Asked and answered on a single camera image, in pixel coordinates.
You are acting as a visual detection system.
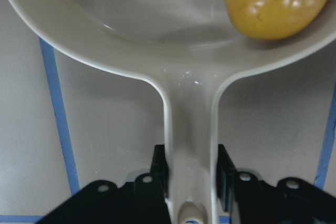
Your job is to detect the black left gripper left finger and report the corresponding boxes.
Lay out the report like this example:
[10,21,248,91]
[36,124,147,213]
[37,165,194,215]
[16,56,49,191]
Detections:
[39,145,171,223]

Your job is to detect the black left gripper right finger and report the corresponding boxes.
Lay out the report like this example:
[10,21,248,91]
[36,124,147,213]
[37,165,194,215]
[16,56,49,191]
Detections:
[216,144,335,223]

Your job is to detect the beige plastic dustpan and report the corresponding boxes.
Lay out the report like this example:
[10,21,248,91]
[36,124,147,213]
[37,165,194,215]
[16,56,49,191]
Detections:
[9,0,335,223]

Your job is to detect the brown plastic potato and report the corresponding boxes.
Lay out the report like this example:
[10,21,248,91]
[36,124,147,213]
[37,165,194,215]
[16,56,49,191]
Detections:
[225,0,328,40]

